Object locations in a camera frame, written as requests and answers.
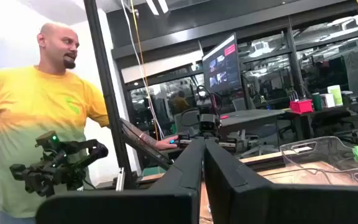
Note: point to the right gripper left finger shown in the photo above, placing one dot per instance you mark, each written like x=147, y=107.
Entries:
x=172, y=205

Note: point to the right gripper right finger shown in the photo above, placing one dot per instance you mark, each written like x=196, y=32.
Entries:
x=259, y=205

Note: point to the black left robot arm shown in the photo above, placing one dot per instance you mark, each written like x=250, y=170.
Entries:
x=204, y=104

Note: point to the grey office desk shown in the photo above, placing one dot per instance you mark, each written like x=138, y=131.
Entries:
x=250, y=116

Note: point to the grey office chair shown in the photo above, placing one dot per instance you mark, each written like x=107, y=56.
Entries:
x=186, y=123

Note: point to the person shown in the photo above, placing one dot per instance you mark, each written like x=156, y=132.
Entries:
x=36, y=109
x=179, y=104

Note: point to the lit computer monitor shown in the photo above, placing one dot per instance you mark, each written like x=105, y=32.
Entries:
x=221, y=65

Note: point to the pink red storage box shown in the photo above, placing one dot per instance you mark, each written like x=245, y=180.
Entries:
x=301, y=106

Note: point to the clear plastic bin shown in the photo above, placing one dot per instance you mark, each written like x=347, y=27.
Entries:
x=328, y=143

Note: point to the dark green cup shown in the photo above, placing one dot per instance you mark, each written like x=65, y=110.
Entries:
x=317, y=102

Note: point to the black office desk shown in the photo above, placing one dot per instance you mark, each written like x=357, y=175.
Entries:
x=331, y=111

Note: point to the small white box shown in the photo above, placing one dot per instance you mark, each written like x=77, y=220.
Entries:
x=327, y=100

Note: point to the white ceiling light fixture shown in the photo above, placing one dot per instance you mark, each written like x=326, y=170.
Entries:
x=155, y=6

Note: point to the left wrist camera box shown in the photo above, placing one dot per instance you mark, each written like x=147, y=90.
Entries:
x=209, y=122

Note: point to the silver metal bracket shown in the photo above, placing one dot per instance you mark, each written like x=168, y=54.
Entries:
x=120, y=179

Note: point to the black aluminium table frame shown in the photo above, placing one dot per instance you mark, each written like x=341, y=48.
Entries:
x=107, y=93

